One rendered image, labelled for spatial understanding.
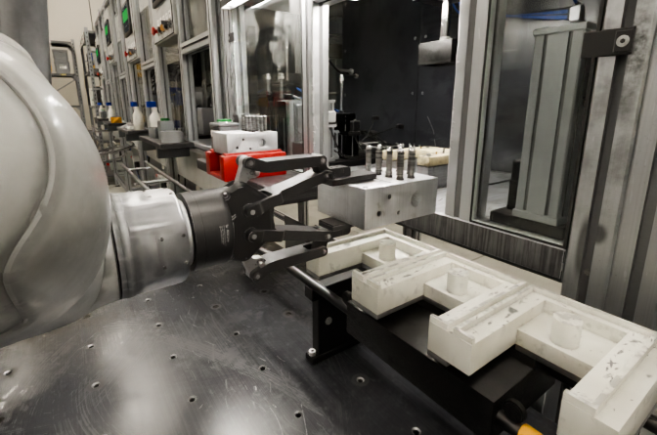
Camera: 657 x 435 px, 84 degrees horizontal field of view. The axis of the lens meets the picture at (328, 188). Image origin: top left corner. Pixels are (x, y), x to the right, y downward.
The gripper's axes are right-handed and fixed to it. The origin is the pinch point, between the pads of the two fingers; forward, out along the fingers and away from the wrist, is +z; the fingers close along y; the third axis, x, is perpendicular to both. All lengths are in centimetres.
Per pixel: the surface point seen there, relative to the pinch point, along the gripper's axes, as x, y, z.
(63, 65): 660, 67, -10
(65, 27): 768, 136, 4
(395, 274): -6.6, -8.1, 1.7
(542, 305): -19.7, -8.8, 9.6
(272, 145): 44.6, 1.8, 12.5
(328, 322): 6.9, -21.7, 1.6
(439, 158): 11.4, 0.5, 32.3
